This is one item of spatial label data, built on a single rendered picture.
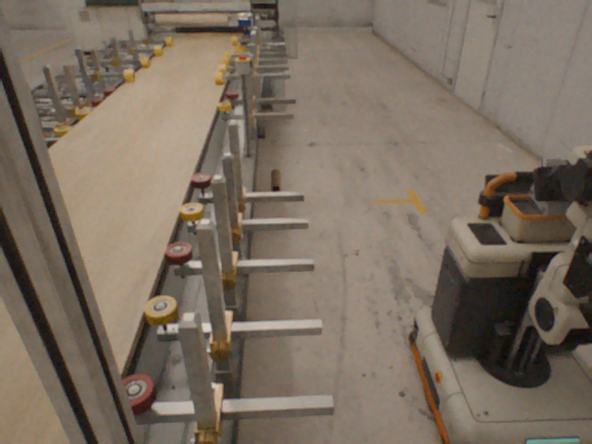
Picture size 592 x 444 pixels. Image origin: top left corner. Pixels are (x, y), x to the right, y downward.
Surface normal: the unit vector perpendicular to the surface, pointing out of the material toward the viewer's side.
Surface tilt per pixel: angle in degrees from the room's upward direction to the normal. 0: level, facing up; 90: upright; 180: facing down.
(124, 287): 0
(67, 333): 90
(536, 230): 92
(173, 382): 0
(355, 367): 0
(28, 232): 90
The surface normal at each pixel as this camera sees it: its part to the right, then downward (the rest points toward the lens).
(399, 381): 0.00, -0.85
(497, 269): 0.04, 0.52
